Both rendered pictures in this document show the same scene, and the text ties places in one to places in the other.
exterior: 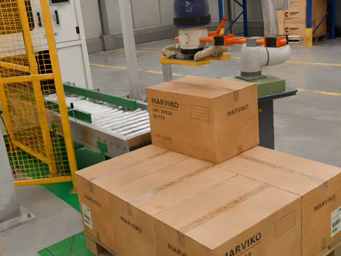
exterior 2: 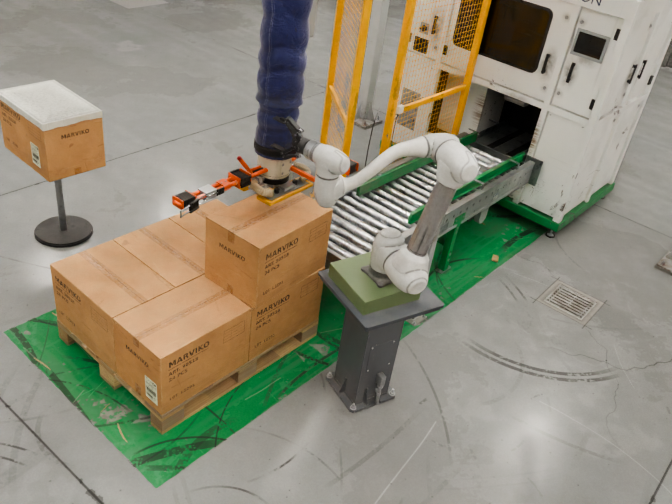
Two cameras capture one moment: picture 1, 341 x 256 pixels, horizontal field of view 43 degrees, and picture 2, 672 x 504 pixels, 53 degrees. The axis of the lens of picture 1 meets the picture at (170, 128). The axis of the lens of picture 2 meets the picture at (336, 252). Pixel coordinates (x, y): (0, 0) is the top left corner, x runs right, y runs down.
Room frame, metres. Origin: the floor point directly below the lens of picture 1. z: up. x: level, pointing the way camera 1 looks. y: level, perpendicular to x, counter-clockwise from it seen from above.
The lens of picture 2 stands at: (2.17, -3.36, 2.90)
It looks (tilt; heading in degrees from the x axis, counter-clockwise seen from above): 34 degrees down; 74
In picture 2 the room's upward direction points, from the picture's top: 9 degrees clockwise
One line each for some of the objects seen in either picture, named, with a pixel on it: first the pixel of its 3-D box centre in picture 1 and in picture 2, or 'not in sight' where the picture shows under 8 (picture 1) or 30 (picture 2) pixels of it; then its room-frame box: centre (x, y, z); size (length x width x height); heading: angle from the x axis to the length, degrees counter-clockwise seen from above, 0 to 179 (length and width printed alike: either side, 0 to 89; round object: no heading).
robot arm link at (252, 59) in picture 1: (251, 55); (388, 249); (3.21, -0.66, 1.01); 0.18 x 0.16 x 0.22; 103
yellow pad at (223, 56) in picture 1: (205, 53); (285, 188); (2.73, -0.27, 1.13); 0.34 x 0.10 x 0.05; 40
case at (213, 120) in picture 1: (201, 115); (268, 242); (2.67, -0.21, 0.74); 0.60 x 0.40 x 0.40; 41
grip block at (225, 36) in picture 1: (224, 39); (239, 178); (2.47, -0.35, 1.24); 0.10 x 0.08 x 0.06; 130
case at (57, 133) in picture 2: not in sight; (51, 129); (1.36, 1.02, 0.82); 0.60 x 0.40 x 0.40; 126
